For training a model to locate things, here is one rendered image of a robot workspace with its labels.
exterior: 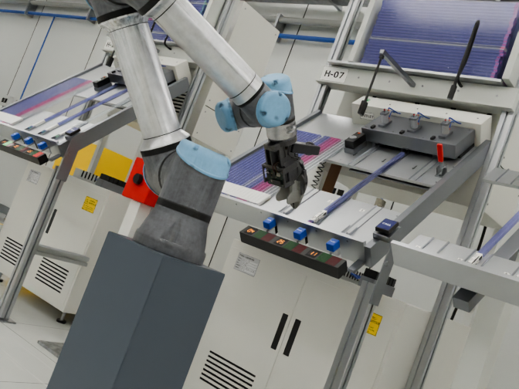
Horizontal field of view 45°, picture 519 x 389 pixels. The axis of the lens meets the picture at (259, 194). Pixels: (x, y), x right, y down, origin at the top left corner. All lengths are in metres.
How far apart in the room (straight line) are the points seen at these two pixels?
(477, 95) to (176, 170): 1.23
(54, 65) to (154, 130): 5.53
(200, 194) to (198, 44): 0.30
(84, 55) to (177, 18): 5.28
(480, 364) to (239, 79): 0.87
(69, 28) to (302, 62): 3.09
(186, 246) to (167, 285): 0.09
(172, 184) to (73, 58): 5.44
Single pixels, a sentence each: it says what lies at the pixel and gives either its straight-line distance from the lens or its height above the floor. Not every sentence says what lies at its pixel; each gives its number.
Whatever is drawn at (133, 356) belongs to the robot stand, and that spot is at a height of 0.36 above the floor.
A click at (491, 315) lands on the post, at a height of 0.67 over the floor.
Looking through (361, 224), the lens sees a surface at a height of 0.78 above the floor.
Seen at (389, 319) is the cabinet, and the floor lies 0.56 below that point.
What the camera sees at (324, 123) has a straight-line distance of 2.38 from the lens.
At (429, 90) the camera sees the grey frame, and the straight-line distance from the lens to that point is 2.26.
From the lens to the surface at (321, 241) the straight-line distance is 1.70.
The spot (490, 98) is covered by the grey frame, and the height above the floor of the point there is 1.33.
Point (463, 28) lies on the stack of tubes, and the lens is 2.29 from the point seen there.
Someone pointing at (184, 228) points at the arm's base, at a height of 0.61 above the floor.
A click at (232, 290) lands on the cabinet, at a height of 0.45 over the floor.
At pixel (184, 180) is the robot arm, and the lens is 1.23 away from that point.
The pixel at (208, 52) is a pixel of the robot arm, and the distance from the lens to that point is 1.27.
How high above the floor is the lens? 0.63
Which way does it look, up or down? 4 degrees up
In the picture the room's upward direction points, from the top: 21 degrees clockwise
